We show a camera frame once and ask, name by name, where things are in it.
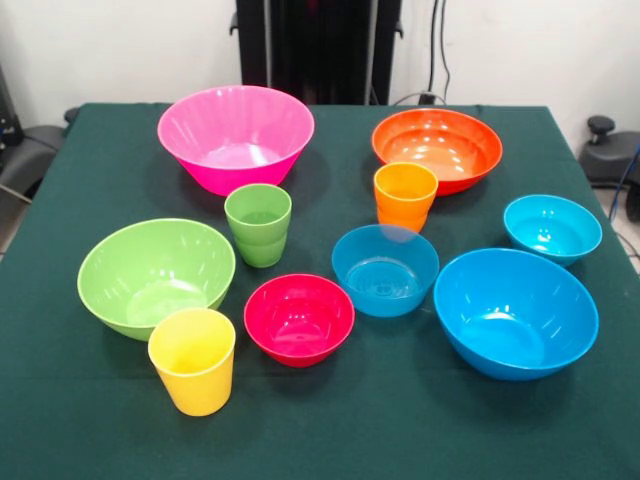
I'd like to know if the green cup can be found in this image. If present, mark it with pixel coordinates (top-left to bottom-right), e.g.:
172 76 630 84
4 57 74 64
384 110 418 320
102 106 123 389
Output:
223 183 293 269

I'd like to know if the ribbed blue bowl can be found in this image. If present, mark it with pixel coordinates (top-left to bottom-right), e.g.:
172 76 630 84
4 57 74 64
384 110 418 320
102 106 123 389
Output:
331 223 441 319

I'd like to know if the small red bowl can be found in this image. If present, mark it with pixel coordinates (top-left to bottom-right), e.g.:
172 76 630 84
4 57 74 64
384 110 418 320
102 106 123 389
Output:
243 273 356 369

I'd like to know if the orange cup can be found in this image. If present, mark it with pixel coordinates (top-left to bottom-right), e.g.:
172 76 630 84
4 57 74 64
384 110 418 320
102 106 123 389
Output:
373 162 440 236

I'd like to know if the large pink bowl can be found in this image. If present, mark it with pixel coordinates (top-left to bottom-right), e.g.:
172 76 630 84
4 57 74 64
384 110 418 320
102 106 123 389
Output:
157 84 316 198

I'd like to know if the orange-red bowl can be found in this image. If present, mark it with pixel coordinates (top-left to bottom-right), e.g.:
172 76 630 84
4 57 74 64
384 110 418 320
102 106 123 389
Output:
371 107 504 197

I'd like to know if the green bowl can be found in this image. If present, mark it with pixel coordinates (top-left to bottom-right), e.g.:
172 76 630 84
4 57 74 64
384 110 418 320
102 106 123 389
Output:
76 217 237 343

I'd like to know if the dark green table cloth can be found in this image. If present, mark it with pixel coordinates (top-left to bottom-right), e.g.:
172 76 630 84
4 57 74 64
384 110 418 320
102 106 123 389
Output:
0 102 640 480

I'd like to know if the yellow cup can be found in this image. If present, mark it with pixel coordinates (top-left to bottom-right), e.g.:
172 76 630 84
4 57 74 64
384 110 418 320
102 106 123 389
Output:
147 307 237 418

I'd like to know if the large blue bowl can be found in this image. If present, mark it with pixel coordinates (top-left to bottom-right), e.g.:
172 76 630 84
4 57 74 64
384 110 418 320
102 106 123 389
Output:
432 247 600 383

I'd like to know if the small turquoise bowl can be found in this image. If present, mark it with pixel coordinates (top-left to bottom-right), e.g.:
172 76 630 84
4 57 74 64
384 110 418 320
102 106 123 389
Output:
503 194 604 268

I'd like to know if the dark equipment box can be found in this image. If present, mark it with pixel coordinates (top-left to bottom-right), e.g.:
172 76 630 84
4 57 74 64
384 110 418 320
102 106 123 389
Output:
0 64 24 149

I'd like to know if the black hanging cable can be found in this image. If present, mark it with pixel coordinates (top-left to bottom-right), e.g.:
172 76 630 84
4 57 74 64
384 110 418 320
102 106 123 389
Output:
427 0 454 104

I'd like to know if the black pedestal foot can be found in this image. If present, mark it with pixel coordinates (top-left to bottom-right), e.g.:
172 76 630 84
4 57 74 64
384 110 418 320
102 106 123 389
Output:
579 115 640 186
0 107 81 201

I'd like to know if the blue cable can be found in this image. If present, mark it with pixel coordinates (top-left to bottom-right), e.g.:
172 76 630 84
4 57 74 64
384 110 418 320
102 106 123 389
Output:
606 143 640 222

